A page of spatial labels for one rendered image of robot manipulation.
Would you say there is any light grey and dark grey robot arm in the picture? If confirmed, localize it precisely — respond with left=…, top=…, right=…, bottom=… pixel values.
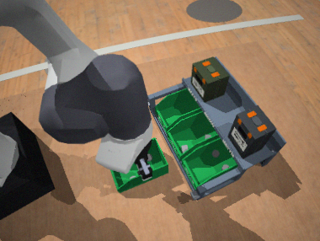
left=0, top=0, right=153, bottom=187

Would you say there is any grey shelf rack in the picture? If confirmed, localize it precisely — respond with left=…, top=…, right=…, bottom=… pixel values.
left=148, top=56, right=286, bottom=200

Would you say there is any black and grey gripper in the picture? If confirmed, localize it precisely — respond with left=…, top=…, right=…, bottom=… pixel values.
left=134, top=140, right=152, bottom=181

